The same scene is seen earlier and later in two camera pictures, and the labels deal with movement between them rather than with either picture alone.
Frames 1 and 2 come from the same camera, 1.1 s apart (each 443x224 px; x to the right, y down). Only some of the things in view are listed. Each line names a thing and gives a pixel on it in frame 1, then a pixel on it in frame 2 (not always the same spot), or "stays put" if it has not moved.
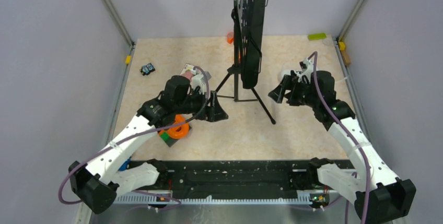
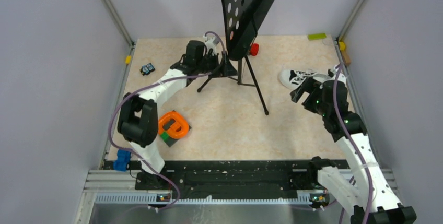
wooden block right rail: x=346 y=58 stays put
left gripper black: x=213 y=112 → x=226 y=68
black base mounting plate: x=239 y=178 stays put
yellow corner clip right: x=342 y=45 stays put
